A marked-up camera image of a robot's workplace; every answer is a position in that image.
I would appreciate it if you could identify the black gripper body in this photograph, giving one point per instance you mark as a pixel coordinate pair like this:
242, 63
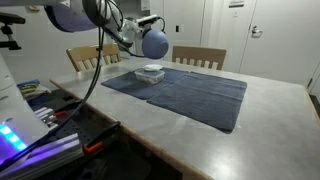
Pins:
139, 36

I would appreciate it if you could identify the blue plastic bowl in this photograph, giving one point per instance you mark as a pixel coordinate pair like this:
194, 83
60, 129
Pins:
156, 45

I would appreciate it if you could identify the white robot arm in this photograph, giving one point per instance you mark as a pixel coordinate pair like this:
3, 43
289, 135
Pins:
73, 16

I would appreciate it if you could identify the white round plate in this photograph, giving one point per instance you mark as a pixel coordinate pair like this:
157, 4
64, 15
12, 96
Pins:
153, 67

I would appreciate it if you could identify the clear plastic container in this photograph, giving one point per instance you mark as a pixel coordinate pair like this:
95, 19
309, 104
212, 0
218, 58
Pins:
150, 78

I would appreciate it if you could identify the dark blue cloth mat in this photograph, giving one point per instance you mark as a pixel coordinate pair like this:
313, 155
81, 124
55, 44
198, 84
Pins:
126, 85
200, 100

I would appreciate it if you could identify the light wooden slatted chair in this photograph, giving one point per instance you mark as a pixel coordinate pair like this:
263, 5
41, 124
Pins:
83, 55
200, 53

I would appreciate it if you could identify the black perforated board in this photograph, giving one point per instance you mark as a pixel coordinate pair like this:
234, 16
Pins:
76, 126

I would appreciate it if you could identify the white cloth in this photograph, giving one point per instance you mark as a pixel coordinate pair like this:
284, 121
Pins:
38, 93

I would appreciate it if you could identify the folded blue cloth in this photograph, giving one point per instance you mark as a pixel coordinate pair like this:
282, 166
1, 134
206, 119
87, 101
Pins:
28, 83

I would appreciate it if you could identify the silver metal bars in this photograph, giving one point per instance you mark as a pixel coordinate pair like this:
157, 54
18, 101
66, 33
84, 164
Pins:
46, 115

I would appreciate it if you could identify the white door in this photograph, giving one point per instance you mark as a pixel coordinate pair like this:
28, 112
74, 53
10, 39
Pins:
283, 40

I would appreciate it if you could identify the aluminium base plates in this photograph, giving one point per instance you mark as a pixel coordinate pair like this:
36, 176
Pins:
50, 150

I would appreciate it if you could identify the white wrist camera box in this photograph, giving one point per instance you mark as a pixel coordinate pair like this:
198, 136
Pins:
146, 19

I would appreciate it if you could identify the small black wall plate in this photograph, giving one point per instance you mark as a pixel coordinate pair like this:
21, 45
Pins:
178, 28

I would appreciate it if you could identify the white light switch plate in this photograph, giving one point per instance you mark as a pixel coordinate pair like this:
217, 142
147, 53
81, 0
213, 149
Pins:
235, 14

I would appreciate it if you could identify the black camera on mount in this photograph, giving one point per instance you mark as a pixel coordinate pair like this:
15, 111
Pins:
10, 18

